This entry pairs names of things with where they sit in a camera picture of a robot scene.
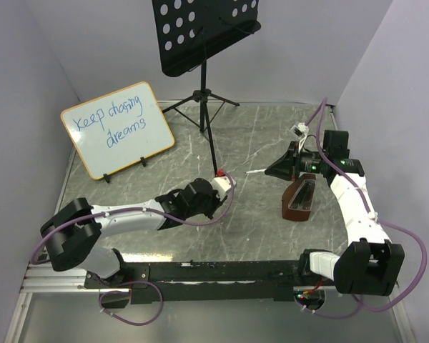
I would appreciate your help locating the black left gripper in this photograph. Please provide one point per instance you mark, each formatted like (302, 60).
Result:
(217, 201)

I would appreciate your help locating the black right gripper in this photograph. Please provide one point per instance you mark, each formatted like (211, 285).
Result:
(282, 169)

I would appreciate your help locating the white rainbow whiteboard marker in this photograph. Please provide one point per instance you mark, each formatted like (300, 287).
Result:
(256, 171)

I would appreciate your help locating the orange framed whiteboard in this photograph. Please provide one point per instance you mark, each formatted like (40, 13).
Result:
(117, 130)

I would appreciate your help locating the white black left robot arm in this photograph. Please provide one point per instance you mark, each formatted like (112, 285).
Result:
(71, 237)

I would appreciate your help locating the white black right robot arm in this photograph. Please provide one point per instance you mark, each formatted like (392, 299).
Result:
(371, 263)

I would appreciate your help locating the brown whiteboard eraser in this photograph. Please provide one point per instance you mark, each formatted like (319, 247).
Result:
(297, 199)

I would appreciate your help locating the black perforated music stand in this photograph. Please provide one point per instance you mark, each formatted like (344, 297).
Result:
(189, 33)

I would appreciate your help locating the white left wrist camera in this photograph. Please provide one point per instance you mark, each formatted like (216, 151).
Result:
(223, 184)

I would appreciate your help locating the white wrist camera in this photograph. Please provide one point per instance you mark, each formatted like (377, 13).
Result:
(223, 184)
(299, 134)

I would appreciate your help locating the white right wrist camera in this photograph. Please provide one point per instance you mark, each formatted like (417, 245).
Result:
(299, 134)

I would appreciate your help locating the wire whiteboard easel stand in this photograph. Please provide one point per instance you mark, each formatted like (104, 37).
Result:
(108, 177)

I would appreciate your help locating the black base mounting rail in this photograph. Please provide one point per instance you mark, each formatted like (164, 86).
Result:
(147, 282)

